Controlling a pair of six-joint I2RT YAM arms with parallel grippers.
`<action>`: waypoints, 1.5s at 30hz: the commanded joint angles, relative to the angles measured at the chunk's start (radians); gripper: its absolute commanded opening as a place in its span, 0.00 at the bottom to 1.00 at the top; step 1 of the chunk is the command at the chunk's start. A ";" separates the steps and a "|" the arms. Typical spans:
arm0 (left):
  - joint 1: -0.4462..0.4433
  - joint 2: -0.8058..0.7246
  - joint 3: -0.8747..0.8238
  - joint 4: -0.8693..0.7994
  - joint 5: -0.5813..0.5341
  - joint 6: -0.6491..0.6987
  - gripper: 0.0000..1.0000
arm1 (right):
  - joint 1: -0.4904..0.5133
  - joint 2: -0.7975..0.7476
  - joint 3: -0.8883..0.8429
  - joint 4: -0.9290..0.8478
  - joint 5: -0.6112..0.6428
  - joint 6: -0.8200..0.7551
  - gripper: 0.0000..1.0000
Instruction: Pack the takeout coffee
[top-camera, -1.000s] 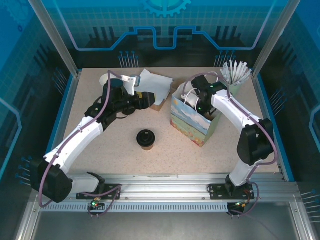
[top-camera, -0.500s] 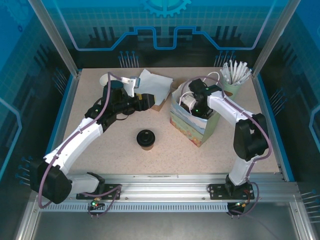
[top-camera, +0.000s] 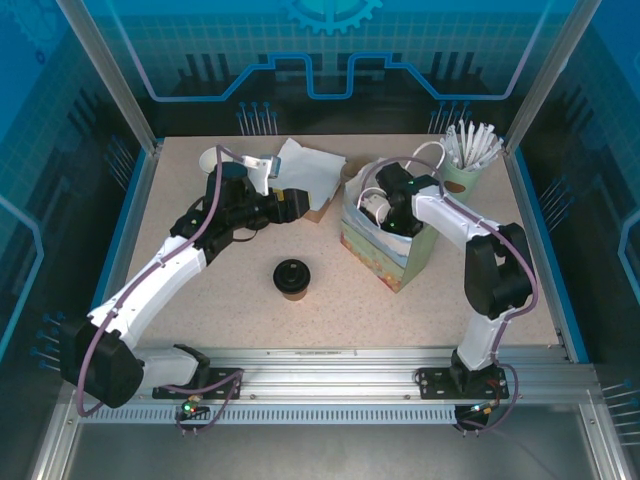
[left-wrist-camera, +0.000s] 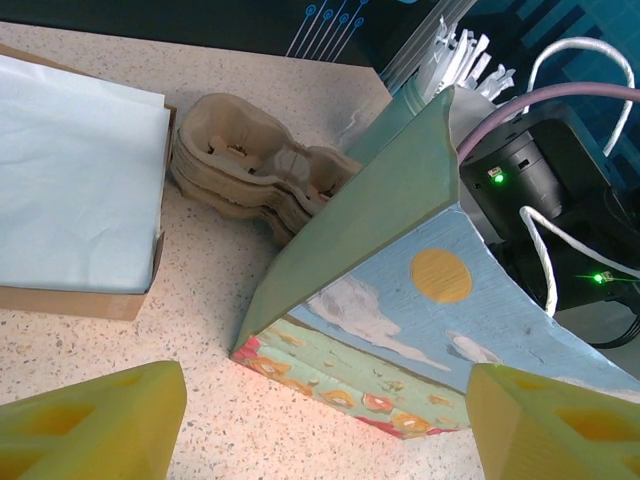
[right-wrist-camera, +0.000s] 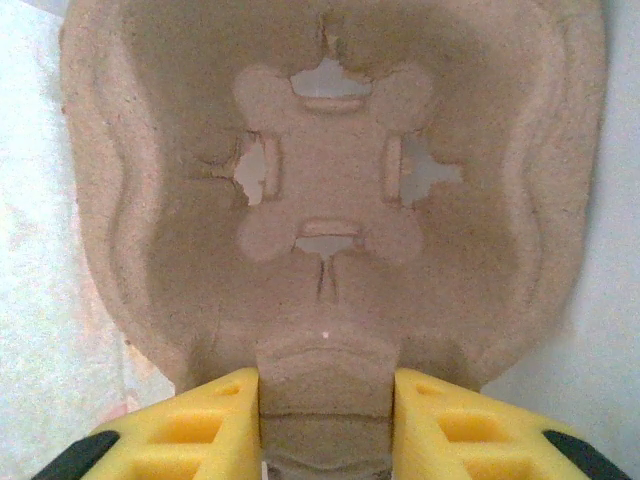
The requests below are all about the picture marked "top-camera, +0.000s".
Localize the aluminium table side rail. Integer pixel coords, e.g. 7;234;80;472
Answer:
74;142;166;366
503;147;591;364

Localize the stack of white napkins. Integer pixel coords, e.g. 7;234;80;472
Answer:
273;138;347;211

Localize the landscape print paper gift bag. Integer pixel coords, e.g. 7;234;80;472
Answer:
339;142;447;295

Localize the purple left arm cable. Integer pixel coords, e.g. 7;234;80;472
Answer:
75;144;247;439

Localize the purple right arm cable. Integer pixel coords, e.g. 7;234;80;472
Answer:
360;157;540;439

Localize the stack of white paper cups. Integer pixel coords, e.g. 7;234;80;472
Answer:
198;146;236;175

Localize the white slotted cable duct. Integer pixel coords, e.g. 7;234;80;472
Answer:
79;403;459;426

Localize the green paper straw holder cup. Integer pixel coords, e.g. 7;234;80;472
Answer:
439;158;484;205

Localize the black coffee cup lid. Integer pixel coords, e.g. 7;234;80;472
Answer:
272;258;312;294

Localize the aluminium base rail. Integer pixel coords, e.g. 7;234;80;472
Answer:
62;344;599;406

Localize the aluminium frame post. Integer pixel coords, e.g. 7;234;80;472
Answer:
501;0;610;156
54;0;164;154

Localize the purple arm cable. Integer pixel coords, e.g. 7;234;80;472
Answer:
360;157;540;439
75;144;247;439

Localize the brown cardboard napkin box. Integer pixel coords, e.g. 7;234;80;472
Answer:
302;167;347;225

